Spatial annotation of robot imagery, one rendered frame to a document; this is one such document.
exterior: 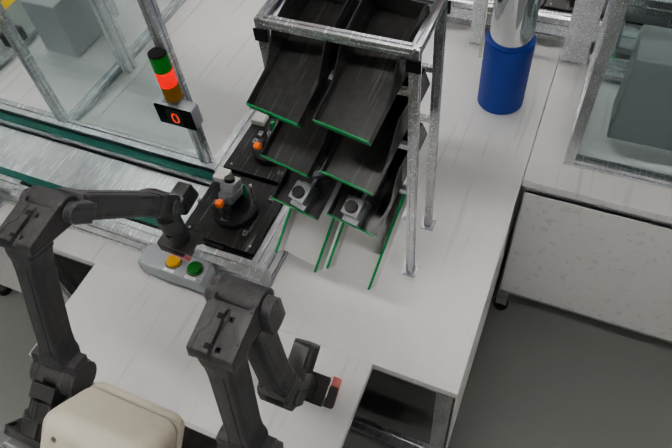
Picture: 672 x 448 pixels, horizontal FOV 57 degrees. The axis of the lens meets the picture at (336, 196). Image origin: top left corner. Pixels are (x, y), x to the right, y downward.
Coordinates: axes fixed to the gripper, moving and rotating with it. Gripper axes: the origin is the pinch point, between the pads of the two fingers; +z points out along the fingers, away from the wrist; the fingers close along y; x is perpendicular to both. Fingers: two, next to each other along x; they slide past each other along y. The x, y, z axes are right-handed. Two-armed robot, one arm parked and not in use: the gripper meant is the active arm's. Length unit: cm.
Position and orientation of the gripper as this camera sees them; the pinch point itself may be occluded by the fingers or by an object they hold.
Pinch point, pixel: (189, 257)
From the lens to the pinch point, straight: 170.6
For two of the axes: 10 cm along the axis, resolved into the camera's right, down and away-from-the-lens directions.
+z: 0.9, 6.1, 7.9
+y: -9.2, -2.5, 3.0
